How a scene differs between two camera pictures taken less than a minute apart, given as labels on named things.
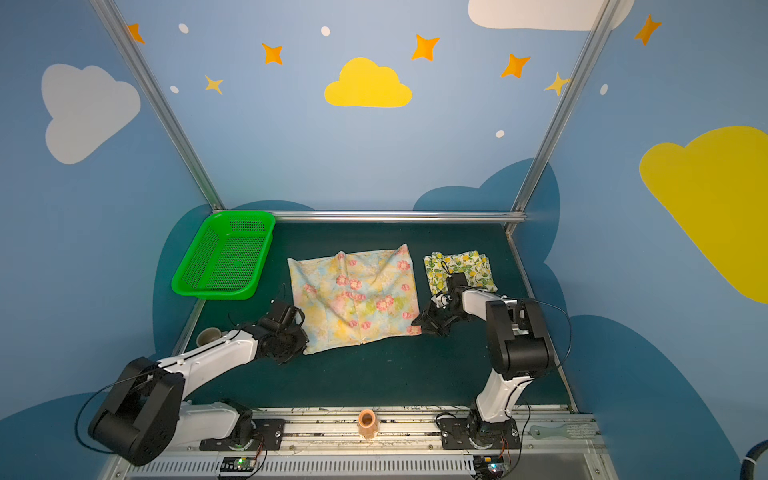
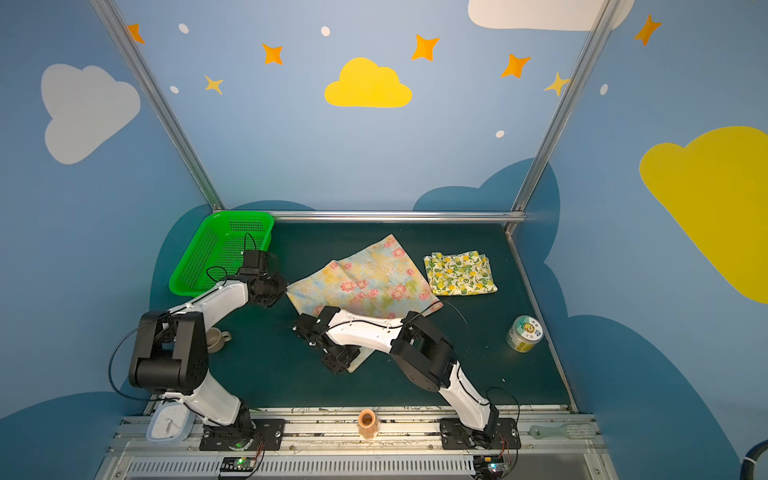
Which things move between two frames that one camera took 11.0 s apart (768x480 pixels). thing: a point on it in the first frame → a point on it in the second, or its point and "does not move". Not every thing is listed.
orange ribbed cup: (368, 423) does not move
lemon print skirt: (476, 267) does not move
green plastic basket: (226, 260) does not move
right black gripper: (432, 320) → (327, 346)
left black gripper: (289, 341) → (274, 287)
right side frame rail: (557, 364) does not move
